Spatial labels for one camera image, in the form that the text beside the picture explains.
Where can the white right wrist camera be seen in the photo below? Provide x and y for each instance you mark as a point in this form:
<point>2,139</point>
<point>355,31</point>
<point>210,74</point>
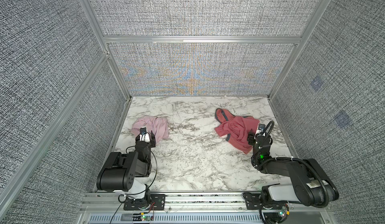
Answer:
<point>262,128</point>

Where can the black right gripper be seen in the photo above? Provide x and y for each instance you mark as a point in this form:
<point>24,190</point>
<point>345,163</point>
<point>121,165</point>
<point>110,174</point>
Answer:
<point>250,138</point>

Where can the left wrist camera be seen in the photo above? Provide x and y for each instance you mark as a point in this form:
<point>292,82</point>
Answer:
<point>144,136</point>

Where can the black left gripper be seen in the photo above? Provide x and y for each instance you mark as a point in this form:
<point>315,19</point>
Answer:
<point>152,142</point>

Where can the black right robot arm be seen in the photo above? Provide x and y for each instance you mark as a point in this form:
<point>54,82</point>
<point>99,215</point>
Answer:
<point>309,184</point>

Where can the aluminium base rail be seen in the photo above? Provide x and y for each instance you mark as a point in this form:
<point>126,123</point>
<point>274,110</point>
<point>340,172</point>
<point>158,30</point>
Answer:
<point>179,208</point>

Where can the light pink cloth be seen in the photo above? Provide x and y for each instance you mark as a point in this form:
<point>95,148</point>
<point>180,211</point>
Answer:
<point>157,125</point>

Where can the dark red ribbed cloth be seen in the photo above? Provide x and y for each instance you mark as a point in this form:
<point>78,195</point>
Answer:
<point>236,129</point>

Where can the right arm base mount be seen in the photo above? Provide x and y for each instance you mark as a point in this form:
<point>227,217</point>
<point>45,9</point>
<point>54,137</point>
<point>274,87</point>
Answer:
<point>270,212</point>

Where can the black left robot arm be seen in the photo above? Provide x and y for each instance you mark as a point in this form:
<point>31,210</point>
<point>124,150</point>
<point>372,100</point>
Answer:
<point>120,169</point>

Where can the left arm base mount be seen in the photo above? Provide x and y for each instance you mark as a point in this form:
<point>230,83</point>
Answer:
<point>143,209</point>

